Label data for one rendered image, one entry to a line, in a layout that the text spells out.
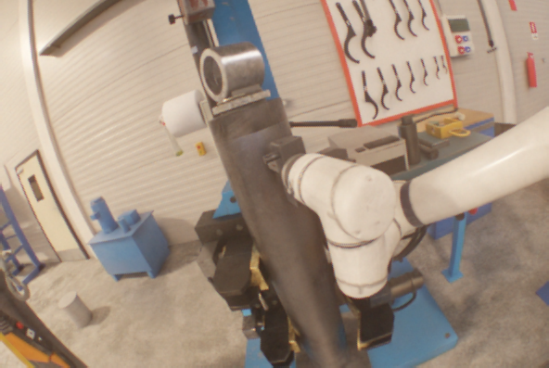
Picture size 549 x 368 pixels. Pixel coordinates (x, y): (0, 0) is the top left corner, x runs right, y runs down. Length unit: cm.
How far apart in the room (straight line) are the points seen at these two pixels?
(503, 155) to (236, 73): 56
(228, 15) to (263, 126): 67
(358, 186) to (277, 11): 261
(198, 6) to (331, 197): 76
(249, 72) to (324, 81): 211
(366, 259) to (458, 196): 17
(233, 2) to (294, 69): 165
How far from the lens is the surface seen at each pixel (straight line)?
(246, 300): 82
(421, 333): 157
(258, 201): 63
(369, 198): 28
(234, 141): 59
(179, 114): 156
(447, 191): 40
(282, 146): 43
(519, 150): 38
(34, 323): 145
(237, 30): 110
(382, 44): 294
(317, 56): 272
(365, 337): 109
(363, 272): 37
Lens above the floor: 149
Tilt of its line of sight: 16 degrees down
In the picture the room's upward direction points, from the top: 18 degrees counter-clockwise
